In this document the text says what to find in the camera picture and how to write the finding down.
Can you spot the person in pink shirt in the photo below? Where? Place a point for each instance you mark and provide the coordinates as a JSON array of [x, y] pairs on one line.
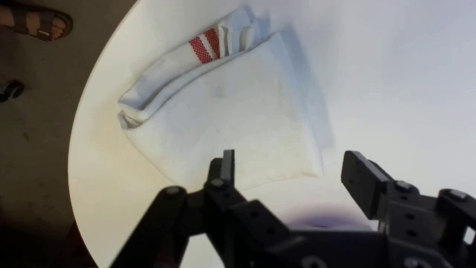
[[38, 22]]

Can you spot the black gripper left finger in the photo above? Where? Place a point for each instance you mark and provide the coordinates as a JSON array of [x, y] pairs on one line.
[[223, 223]]

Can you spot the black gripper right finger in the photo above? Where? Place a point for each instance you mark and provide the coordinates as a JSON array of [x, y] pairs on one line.
[[395, 213]]

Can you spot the white towel with red stripes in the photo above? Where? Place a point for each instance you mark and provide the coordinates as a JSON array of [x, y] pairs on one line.
[[232, 119]]

